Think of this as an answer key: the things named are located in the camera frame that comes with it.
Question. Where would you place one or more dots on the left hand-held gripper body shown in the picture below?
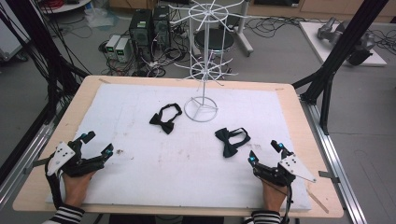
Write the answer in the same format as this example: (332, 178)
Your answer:
(60, 155)

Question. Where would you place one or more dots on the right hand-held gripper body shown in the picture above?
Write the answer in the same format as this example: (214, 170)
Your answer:
(295, 168)

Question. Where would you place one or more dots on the black bow tie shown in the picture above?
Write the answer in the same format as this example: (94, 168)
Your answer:
(229, 146)
(166, 126)

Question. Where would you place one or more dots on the person's right hand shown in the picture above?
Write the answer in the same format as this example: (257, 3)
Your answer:
(274, 197)

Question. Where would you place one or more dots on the person's left hand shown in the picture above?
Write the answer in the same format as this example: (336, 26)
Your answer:
(74, 191)

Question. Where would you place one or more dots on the wooden table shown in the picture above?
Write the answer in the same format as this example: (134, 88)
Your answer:
(299, 124)

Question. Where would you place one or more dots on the thin wooden stick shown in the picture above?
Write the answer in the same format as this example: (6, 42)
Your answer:
(317, 201)

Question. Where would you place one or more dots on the white foam mat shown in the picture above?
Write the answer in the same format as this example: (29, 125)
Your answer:
(186, 174)

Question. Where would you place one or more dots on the grey power supply unit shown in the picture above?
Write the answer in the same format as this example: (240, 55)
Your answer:
(122, 49)
(111, 45)

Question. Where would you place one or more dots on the white floor board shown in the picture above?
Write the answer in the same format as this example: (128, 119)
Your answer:
(314, 40)

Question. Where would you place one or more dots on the white stand leg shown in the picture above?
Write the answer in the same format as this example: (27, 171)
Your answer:
(244, 37)

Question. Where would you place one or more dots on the large black computer tower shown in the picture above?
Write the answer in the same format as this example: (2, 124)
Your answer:
(141, 31)

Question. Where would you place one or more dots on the clear plastic bag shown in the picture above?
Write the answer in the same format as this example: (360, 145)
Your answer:
(99, 17)

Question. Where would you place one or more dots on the grey robot device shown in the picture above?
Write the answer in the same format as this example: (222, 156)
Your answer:
(330, 32)

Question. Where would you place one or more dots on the black round stool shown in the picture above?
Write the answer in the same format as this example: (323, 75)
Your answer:
(216, 39)

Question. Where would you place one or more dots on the white round table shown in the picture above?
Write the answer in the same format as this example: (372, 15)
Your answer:
(65, 6)

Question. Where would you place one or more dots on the slim black computer tower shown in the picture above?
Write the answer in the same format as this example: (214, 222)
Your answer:
(162, 25)

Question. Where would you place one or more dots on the metal bracket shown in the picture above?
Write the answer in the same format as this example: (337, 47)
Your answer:
(328, 176)
(35, 165)

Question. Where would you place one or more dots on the aluminium rail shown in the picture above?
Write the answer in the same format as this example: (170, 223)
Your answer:
(28, 155)
(336, 161)

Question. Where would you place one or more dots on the black metal frame strut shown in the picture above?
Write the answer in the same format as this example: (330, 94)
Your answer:
(339, 53)

